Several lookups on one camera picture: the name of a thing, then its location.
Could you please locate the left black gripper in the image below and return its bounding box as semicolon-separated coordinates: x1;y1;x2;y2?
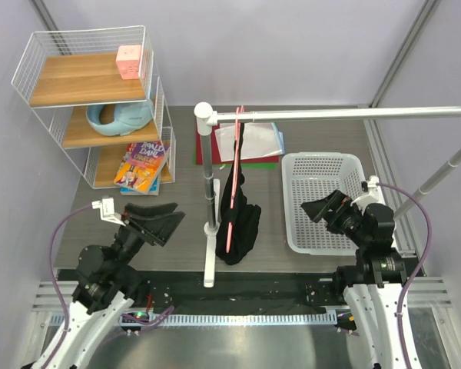
110;201;184;274

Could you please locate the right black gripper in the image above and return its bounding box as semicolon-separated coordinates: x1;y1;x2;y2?
302;188;370;246

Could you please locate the black tank top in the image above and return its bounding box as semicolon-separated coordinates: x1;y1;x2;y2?
214;121;262;266

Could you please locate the pink wire hanger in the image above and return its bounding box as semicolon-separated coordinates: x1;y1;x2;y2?
226;105;244;254

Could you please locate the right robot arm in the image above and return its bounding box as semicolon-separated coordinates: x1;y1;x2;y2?
301;190;416;368

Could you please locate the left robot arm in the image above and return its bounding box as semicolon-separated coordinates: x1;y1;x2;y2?
28;197;185;368

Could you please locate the blue book underneath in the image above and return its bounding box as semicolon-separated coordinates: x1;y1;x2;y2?
119;176;161;197

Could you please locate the white plastic laundry basket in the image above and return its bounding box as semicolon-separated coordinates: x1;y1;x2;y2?
280;151;381;256

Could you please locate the Roald Dahl purple book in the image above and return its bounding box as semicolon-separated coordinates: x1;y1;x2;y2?
113;141;170;194

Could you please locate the green paper sheet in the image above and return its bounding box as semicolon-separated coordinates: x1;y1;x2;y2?
214;161;278;170

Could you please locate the clear plastic sleeve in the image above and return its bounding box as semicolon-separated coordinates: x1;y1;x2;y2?
214;122;285;162

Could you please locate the dark red paper sheet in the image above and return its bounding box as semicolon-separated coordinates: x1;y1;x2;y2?
194;113;280;165

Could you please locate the light blue cap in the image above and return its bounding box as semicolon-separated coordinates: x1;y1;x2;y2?
86;101;154;136

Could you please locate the pink cube box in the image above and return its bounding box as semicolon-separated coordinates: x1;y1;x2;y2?
115;45;142;80

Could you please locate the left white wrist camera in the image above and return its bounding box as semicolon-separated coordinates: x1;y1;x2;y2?
91;197;124;226

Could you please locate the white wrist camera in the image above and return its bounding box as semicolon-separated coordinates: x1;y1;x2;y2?
91;197;124;226
353;175;383;210

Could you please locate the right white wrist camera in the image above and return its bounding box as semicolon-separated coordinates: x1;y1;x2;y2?
353;175;383;210

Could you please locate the silver clothes rail frame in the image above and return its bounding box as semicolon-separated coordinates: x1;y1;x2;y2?
194;102;461;288

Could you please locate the white slotted cable duct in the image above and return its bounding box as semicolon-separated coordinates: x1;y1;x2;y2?
49;313;337;327

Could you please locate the white wire shelf rack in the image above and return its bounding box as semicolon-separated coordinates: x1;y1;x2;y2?
12;25;176;189

